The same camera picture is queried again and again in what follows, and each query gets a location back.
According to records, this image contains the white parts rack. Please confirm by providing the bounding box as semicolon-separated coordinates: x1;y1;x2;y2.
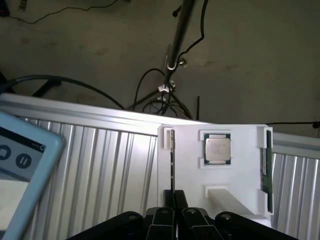
156;123;275;227

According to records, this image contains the square silver CPU chip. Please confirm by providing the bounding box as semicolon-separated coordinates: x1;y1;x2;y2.
202;132;233;166

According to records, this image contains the grey teach pendant tablet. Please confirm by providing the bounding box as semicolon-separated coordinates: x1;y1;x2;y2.
0;111;67;240

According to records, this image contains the black coiled cable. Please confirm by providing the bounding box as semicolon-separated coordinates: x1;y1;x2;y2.
134;68;166;111

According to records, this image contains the thick dark pendant cable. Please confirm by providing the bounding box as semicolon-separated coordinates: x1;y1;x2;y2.
0;74;126;111

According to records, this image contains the black camera tripod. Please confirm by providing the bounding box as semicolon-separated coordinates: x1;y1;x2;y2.
124;0;198;121

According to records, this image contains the black hanging cable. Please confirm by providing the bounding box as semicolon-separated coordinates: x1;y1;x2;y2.
178;0;210;62

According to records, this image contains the thin black floor cable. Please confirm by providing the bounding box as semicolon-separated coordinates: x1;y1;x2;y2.
6;0;119;25

